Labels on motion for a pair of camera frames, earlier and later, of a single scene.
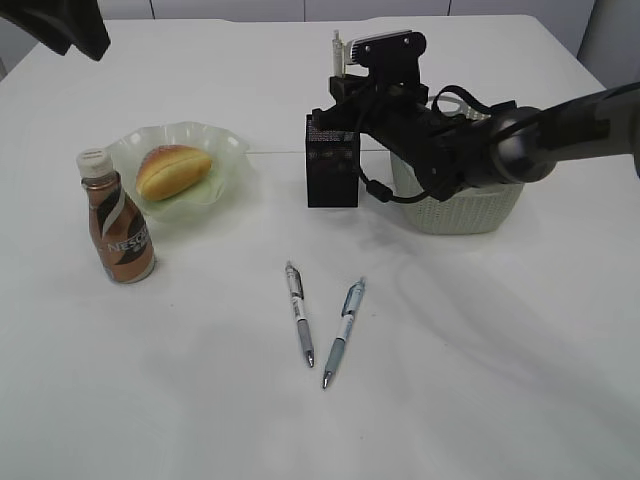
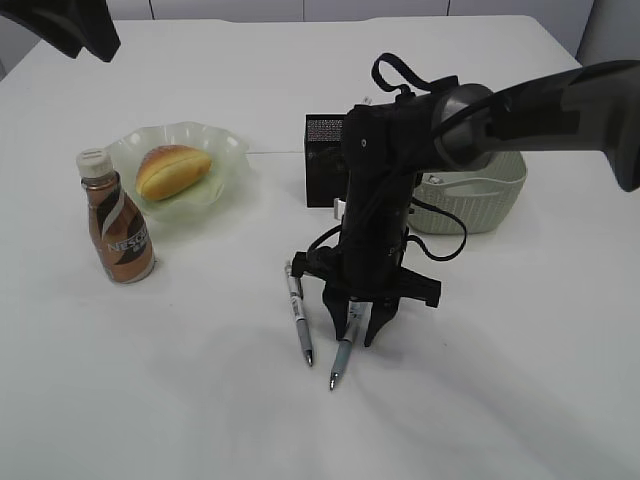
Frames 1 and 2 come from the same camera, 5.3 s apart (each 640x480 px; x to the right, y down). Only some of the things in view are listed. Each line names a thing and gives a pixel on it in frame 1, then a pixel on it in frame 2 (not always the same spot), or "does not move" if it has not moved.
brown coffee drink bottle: [121, 236] does not move
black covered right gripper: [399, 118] to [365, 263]
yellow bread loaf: [168, 170] does not move
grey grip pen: [297, 299] does not move
